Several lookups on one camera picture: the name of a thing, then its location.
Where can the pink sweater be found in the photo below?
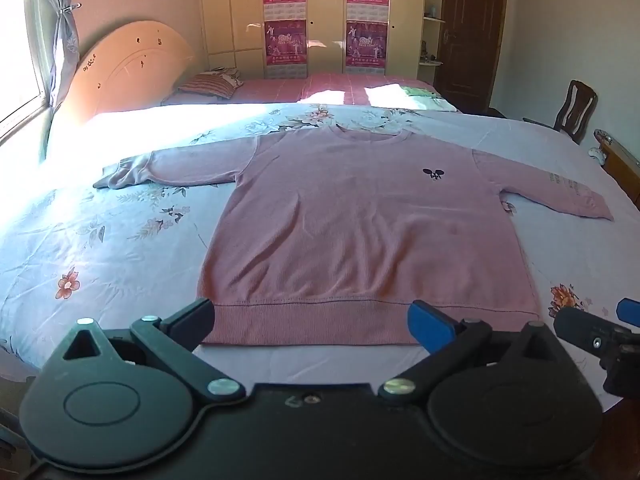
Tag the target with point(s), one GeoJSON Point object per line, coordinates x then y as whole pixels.
{"type": "Point", "coordinates": [350, 220]}

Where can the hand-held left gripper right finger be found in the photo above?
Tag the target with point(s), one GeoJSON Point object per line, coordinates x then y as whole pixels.
{"type": "Point", "coordinates": [430, 324]}

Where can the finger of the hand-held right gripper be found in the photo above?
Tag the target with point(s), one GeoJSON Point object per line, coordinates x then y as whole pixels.
{"type": "Point", "coordinates": [590, 327]}
{"type": "Point", "coordinates": [629, 308]}

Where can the pink bed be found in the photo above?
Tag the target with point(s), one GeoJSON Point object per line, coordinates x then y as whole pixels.
{"type": "Point", "coordinates": [280, 87]}

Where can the grey curtain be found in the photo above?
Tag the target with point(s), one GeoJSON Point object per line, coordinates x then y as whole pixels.
{"type": "Point", "coordinates": [62, 45]}

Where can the folded white cloth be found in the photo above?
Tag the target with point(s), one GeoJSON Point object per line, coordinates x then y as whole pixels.
{"type": "Point", "coordinates": [437, 104]}

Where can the cream wardrobe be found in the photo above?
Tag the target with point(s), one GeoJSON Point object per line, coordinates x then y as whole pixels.
{"type": "Point", "coordinates": [230, 10]}

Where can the wooden furniture edge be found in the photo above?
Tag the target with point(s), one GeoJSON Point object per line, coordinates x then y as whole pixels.
{"type": "Point", "coordinates": [620, 157]}

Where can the curtain clip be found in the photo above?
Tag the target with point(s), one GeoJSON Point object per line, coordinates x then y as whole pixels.
{"type": "Point", "coordinates": [70, 8]}

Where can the patterned white pillow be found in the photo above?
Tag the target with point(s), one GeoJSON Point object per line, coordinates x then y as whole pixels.
{"type": "Point", "coordinates": [231, 77]}

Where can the wooden headboard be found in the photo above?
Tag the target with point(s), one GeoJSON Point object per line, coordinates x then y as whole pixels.
{"type": "Point", "coordinates": [125, 70]}

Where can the dark wooden chair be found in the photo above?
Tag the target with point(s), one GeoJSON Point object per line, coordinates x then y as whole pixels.
{"type": "Point", "coordinates": [575, 105]}

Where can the window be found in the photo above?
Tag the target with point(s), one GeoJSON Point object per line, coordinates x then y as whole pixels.
{"type": "Point", "coordinates": [15, 60]}

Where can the striped pillow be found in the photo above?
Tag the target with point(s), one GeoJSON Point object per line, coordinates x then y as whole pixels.
{"type": "Point", "coordinates": [207, 85]}

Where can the corner shelf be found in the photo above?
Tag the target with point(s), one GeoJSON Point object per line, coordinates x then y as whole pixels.
{"type": "Point", "coordinates": [434, 20]}

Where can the folded green cloth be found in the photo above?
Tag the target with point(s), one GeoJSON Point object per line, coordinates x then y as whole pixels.
{"type": "Point", "coordinates": [420, 91]}

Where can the floral blanket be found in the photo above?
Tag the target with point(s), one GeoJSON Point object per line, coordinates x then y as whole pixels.
{"type": "Point", "coordinates": [125, 260]}

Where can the dark wooden door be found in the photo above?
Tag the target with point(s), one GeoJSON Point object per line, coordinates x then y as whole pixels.
{"type": "Point", "coordinates": [470, 35]}

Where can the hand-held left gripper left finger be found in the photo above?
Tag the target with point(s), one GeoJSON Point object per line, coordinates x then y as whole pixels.
{"type": "Point", "coordinates": [194, 321]}

